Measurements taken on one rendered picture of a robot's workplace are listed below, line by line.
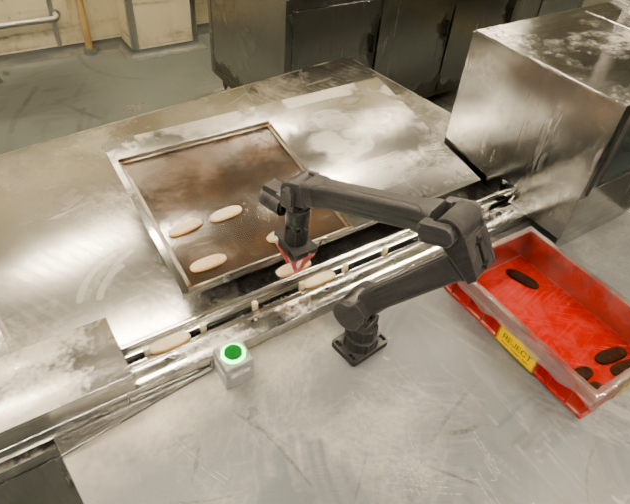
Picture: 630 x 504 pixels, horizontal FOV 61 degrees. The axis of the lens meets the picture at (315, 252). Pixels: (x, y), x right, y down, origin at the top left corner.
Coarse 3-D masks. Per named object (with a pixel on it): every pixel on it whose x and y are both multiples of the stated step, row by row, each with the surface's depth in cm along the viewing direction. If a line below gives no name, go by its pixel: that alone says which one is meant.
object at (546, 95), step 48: (480, 48) 162; (528, 48) 154; (576, 48) 156; (624, 48) 159; (480, 96) 168; (528, 96) 154; (576, 96) 141; (624, 96) 135; (480, 144) 175; (528, 144) 159; (576, 144) 146; (528, 192) 165; (576, 192) 151; (624, 192) 168
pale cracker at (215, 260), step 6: (204, 258) 139; (210, 258) 139; (216, 258) 139; (222, 258) 140; (192, 264) 137; (198, 264) 137; (204, 264) 137; (210, 264) 138; (216, 264) 138; (192, 270) 136; (198, 270) 136; (204, 270) 137
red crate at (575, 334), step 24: (504, 264) 157; (528, 264) 158; (456, 288) 145; (504, 288) 150; (528, 288) 151; (552, 288) 151; (480, 312) 139; (528, 312) 144; (552, 312) 145; (576, 312) 145; (552, 336) 139; (576, 336) 139; (600, 336) 140; (576, 360) 133; (552, 384) 126; (576, 408) 122
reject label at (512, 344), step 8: (496, 336) 135; (504, 336) 133; (512, 336) 130; (504, 344) 134; (512, 344) 131; (520, 344) 129; (512, 352) 132; (520, 352) 130; (520, 360) 131; (528, 360) 128; (528, 368) 129
